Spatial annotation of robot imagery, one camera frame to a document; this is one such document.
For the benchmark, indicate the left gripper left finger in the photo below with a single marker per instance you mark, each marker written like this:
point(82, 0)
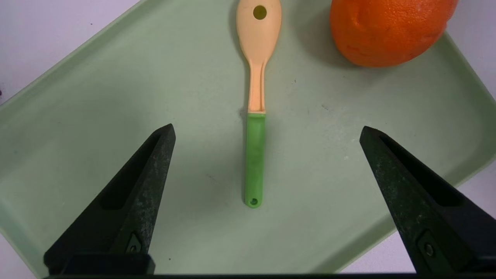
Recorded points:
point(128, 205)

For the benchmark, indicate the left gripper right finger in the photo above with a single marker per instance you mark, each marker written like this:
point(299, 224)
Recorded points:
point(426, 209)

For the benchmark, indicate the light green plastic tray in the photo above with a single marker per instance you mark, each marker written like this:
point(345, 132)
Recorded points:
point(155, 77)

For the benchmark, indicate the orange fruit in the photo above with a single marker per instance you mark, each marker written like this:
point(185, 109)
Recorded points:
point(387, 31)

